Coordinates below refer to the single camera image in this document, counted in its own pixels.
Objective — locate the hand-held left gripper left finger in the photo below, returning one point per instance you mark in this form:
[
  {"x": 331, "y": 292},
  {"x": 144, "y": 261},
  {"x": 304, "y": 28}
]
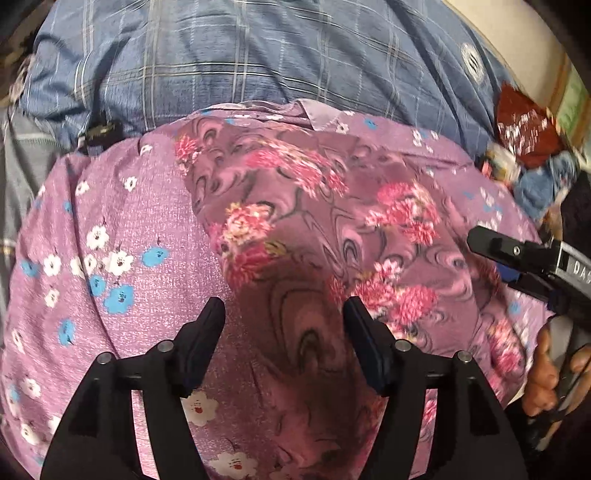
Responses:
[{"x": 203, "y": 341}]

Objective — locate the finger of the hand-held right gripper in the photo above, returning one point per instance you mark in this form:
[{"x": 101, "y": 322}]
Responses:
[
  {"x": 498, "y": 244},
  {"x": 531, "y": 285}
]

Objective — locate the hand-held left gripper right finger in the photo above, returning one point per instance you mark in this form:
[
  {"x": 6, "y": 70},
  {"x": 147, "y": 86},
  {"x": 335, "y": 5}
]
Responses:
[{"x": 369, "y": 350}]

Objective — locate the maroon floral garment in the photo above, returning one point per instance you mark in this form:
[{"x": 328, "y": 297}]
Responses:
[{"x": 300, "y": 230}]

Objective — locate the person's right hand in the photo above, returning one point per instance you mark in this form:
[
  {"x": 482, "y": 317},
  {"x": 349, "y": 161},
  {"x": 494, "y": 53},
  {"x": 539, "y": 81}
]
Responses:
[{"x": 542, "y": 369}]

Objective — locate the blue denim cloth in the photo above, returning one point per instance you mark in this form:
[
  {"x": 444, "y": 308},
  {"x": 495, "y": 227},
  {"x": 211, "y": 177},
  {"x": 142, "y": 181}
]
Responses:
[{"x": 549, "y": 180}]

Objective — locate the colourful small packet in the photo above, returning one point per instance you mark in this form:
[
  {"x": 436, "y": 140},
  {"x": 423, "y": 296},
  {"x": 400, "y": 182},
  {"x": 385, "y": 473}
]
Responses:
[{"x": 501, "y": 161}]

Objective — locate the red patterned cloth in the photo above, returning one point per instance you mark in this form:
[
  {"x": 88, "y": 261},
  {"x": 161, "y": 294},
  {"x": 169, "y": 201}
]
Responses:
[{"x": 521, "y": 124}]

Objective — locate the wooden framed picture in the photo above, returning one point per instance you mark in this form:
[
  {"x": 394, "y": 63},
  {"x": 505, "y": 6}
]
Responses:
[{"x": 572, "y": 101}]

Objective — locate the purple flowered cloth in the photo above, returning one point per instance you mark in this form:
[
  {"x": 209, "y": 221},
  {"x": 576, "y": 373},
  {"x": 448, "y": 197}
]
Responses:
[{"x": 138, "y": 194}]

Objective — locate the blue plaid quilt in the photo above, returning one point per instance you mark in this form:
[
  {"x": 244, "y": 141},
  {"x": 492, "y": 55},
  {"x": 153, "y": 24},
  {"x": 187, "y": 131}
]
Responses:
[{"x": 231, "y": 55}]

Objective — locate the brown patterned cloth pile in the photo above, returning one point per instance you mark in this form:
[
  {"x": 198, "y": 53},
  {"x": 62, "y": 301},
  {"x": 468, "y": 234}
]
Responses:
[{"x": 14, "y": 60}]

